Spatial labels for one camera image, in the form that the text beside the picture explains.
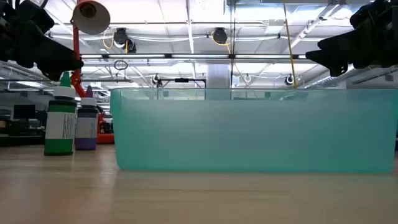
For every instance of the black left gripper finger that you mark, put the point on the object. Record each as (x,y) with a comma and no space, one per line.
(46,45)
(66,63)

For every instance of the black metal rack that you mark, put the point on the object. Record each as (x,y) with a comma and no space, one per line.
(182,80)

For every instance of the red desk lamp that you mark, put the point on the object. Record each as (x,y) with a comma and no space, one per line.
(90,18)

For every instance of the teal translucent plastic bin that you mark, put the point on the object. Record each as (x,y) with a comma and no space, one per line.
(248,133)

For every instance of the large green food coloring bottle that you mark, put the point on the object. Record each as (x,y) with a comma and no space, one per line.
(60,146)

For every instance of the black computer monitor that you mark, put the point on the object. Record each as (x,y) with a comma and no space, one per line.
(24,111)

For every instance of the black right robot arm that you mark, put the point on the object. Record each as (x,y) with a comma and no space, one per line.
(391,31)

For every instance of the large purple food coloring bottle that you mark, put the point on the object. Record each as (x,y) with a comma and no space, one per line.
(86,143)

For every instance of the long ceiling light bar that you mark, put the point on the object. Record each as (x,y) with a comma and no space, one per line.
(199,56)

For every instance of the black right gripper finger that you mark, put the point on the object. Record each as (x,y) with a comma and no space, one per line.
(345,45)
(323,57)

